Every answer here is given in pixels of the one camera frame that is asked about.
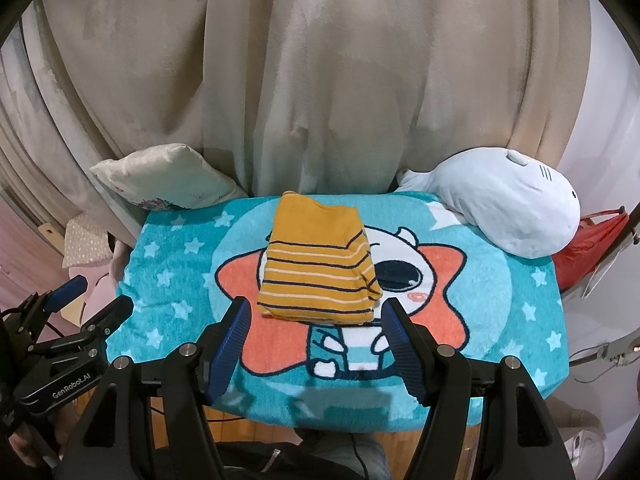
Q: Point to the cream printed pillow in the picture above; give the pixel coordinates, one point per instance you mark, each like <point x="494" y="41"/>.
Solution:
<point x="165" y="175"/>

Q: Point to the beige curtain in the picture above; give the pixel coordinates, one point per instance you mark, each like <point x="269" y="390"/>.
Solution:
<point x="320" y="85"/>

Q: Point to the polka dot cloth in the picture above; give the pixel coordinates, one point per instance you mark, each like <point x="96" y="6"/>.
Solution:
<point x="85" y="240"/>

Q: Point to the white shark plush toy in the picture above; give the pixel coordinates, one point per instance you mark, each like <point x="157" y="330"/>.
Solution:
<point x="500" y="200"/>

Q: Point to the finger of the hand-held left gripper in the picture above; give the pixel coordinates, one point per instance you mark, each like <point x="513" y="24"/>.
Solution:
<point x="112" y="315"/>
<point x="67" y="292"/>

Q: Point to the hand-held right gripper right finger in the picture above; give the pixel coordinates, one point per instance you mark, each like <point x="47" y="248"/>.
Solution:
<point x="405" y="355"/>

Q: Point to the yellow striped sweater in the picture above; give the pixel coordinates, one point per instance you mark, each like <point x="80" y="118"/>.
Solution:
<point x="310" y="270"/>

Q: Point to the pink cloth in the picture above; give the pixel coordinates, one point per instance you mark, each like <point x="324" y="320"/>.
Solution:
<point x="102" y="295"/>

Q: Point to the teal cartoon printed blanket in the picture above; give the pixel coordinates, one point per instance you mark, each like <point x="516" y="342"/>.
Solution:
<point x="475" y="310"/>

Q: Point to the red plastic bag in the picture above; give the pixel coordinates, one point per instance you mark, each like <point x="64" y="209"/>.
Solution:
<point x="585" y="250"/>

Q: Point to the person's left hand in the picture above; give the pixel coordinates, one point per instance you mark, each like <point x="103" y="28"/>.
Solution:
<point x="27" y="447"/>

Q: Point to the white appliance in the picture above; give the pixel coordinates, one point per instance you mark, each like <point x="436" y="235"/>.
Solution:
<point x="582" y="452"/>

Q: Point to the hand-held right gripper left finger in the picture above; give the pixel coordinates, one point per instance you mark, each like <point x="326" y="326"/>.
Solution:
<point x="227" y="355"/>

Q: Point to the person's grey jeans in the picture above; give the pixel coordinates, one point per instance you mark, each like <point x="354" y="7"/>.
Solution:
<point x="345" y="455"/>

